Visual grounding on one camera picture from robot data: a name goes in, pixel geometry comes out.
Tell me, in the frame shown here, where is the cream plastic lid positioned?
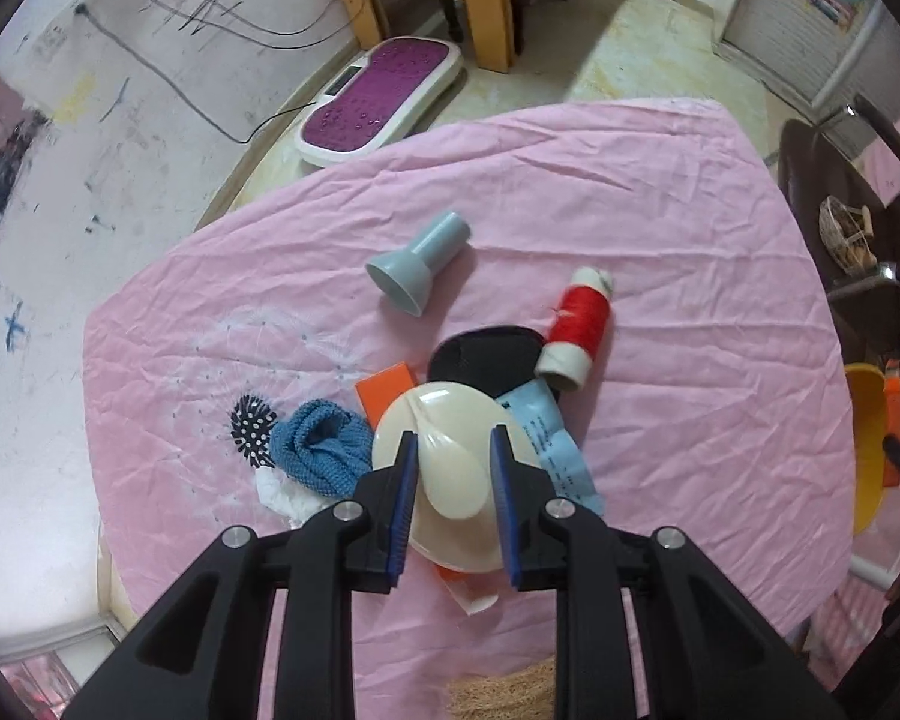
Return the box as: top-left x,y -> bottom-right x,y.
371,382 -> 548,575

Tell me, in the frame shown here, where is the grey plastic funnel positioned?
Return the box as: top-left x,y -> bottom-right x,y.
365,211 -> 473,318

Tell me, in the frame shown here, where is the white wardrobe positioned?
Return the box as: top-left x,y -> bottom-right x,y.
720,0 -> 900,102

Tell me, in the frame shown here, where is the wooden chair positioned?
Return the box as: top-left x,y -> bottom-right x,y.
336,0 -> 512,74

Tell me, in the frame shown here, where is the wall mirror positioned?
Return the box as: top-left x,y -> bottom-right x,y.
0,67 -> 46,301

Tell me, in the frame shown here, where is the purple white foot massager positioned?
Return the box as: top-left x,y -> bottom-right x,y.
295,37 -> 466,170

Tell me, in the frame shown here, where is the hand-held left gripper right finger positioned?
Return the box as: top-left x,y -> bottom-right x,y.
490,426 -> 848,720

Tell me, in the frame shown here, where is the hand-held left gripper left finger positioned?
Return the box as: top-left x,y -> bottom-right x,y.
60,431 -> 421,720

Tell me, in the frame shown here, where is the white tissue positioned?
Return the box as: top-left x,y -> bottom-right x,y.
255,465 -> 323,530

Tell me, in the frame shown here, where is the dark brown chair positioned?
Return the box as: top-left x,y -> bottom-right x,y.
778,94 -> 900,391

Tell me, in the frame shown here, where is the small wicker basket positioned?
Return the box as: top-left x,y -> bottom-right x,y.
819,195 -> 878,278

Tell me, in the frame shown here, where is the red thread spool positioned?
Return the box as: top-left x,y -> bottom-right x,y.
534,264 -> 616,391

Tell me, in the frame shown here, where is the blue knitted cloth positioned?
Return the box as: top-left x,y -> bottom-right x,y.
270,399 -> 372,500

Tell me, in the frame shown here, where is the pink tablecloth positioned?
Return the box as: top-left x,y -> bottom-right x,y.
82,97 -> 860,720

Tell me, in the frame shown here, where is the black spiky brush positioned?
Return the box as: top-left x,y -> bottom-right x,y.
230,394 -> 278,470

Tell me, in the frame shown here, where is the black power cable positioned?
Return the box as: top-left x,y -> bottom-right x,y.
75,4 -> 368,143

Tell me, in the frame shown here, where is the black pouch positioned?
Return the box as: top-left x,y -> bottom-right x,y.
427,325 -> 545,391

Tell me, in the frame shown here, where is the blue paper label strip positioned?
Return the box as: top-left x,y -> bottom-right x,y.
495,379 -> 605,518

